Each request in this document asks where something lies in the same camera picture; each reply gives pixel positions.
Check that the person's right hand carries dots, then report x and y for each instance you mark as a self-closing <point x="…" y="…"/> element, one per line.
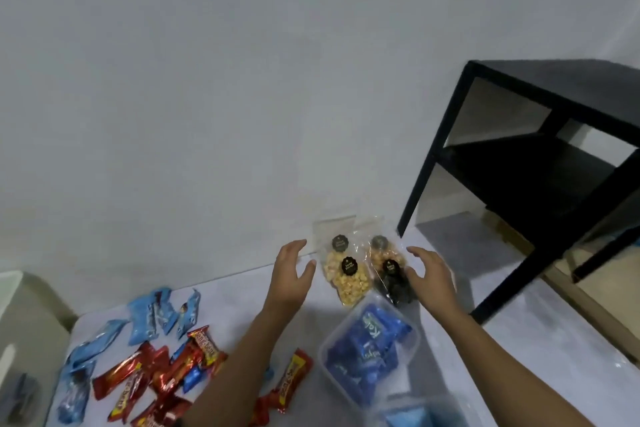
<point x="435" y="281"/>

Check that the wooden folding table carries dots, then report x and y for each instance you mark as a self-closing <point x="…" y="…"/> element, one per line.
<point x="600" y="311"/>

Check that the black side table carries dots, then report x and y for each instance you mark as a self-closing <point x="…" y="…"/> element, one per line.
<point x="550" y="161"/>

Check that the pile of red candy bars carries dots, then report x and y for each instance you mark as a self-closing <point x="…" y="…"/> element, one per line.
<point x="170" y="366"/>

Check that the group of light blue packets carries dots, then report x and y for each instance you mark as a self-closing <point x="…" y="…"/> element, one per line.
<point x="145" y="316"/>

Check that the bag of pastel candies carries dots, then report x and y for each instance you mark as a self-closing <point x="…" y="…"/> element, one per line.
<point x="330" y="251"/>

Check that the bag of beige nuts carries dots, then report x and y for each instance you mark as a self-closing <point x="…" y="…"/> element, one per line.
<point x="347" y="281"/>

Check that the white storage box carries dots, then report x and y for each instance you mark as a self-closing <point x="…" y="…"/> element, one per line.
<point x="25" y="341"/>

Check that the person's right forearm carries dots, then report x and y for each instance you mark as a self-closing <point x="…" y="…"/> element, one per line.
<point x="500" y="371"/>

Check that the clear plastic tub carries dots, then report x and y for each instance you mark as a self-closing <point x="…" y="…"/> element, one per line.
<point x="325" y="351"/>
<point x="425" y="411"/>

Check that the bag of orange crackers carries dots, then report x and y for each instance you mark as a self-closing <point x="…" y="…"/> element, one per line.
<point x="387" y="254"/>

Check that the grey marble-look board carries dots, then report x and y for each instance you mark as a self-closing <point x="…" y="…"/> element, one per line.
<point x="525" y="341"/>

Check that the person's left hand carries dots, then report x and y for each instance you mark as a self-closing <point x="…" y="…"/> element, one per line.
<point x="290" y="281"/>

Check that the bag of black-white cookies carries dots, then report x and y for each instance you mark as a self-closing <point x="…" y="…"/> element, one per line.
<point x="395" y="286"/>

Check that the person's left forearm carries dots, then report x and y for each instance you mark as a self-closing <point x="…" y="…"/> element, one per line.
<point x="230" y="371"/>

